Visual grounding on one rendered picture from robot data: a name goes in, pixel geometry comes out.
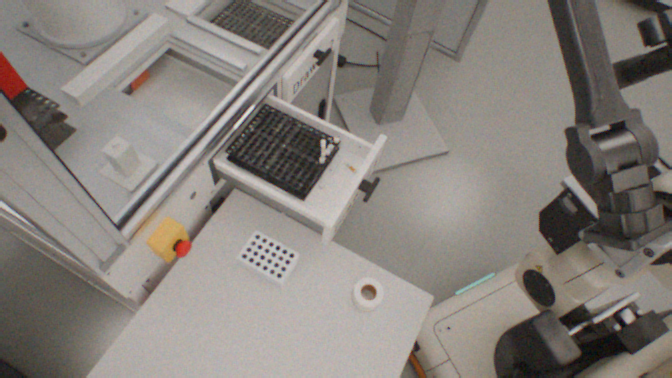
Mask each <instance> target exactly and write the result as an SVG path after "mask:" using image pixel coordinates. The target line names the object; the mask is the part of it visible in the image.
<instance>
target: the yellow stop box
mask: <svg viewBox="0 0 672 378"><path fill-rule="evenodd" d="M185 240H189V236H188V234H187V232H186V230H185V228H184V226H183V225H182V224H180V223H178V222H176V221H175V219H173V218H170V217H168V216H167V217H165V218H164V221H163V222H162V223H161V224H160V225H159V226H158V228H157V229H156V230H155V231H154V232H153V233H152V235H151V236H150V237H149V238H148V239H147V241H146V243H147V245H148V246H149V247H150V249H151V250H152V251H153V253H154V254H155V255H157V256H159V257H160V258H162V259H164V260H165V262H168V263H171V262H172V261H173V259H174V257H175V256H176V255H177V250H176V248H177V246H178V244H179V243H180V242H184V241H185Z"/></svg>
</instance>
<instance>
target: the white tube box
mask: <svg viewBox="0 0 672 378"><path fill-rule="evenodd" d="M236 259H237V263H238V264H239V265H241V266H243V267H244V268H246V269H248V270H250V271H252V272H253V273H255V274H258V275H260V276H261V277H263V278H265V279H267V280H269V281H270V282H272V283H274V284H276V285H277V287H279V288H281V289H282V287H283V285H284V283H285V281H286V280H287V278H288V276H289V275H290V273H291V272H293V270H294V268H295V267H296V265H297V263H298V262H299V260H300V254H299V253H297V252H295V251H292V250H290V248H288V247H287V246H285V245H283V244H281V243H279V242H277V241H276V240H274V239H272V238H270V237H268V236H266V235H265V234H263V233H261V232H258V231H256V230H255V231H254V233H253V234H252V235H251V237H250V238H249V240H248V241H247V243H246V244H245V246H244V247H243V248H242V250H241V251H240V254H239V255H238V257H237V258H236Z"/></svg>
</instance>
